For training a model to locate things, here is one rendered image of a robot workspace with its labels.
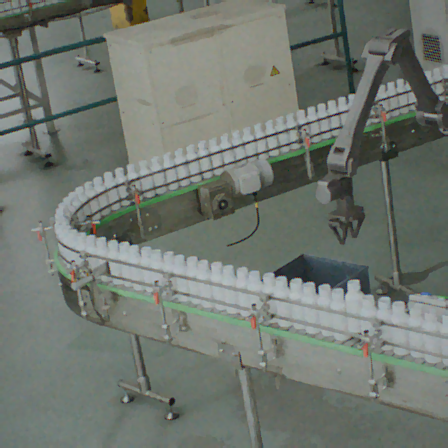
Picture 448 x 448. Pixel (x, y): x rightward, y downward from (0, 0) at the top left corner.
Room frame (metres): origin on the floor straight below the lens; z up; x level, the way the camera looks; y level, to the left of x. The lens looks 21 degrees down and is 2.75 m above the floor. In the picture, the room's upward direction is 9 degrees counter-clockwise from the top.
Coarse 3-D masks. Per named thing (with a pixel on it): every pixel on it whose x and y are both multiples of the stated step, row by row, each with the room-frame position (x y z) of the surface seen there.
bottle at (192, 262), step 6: (192, 258) 3.88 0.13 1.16; (192, 264) 3.84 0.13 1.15; (186, 270) 3.87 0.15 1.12; (192, 270) 3.84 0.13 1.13; (198, 270) 3.84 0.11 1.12; (192, 276) 3.83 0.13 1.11; (192, 282) 3.84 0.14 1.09; (192, 288) 3.84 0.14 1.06; (198, 288) 3.83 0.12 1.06; (192, 294) 3.84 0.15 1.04; (198, 294) 3.83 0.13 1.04; (192, 300) 3.84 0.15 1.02; (198, 300) 3.83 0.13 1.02
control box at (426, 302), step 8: (416, 296) 3.35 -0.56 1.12; (424, 296) 3.35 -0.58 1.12; (432, 296) 3.36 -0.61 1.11; (408, 304) 3.36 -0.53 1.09; (424, 304) 3.32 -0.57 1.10; (432, 304) 3.30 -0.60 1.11; (440, 304) 3.28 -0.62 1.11; (424, 312) 3.31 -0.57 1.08; (440, 312) 3.28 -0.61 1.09; (440, 320) 3.27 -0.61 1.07
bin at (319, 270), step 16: (304, 256) 4.25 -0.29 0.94; (320, 256) 4.19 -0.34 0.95; (272, 272) 4.12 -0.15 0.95; (288, 272) 4.18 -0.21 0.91; (304, 272) 4.25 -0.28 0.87; (320, 272) 4.20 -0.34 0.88; (336, 272) 4.14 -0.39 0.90; (352, 272) 4.09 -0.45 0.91; (336, 288) 3.90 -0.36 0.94; (368, 288) 4.03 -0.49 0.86
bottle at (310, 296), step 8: (304, 288) 3.47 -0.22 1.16; (312, 288) 3.47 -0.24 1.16; (304, 296) 3.48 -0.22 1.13; (312, 296) 3.46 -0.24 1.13; (312, 304) 3.45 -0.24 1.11; (304, 312) 3.47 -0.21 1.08; (312, 312) 3.45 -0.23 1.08; (304, 320) 3.48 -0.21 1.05; (312, 320) 3.45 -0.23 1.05; (312, 328) 3.45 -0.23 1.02
